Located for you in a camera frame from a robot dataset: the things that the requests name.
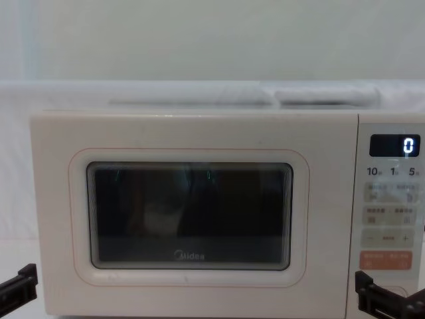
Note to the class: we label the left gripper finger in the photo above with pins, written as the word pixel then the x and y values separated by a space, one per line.
pixel 24 282

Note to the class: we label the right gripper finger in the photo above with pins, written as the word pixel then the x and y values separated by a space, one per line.
pixel 420 305
pixel 365 289

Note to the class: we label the cream microwave oven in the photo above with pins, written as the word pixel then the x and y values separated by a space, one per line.
pixel 199 133

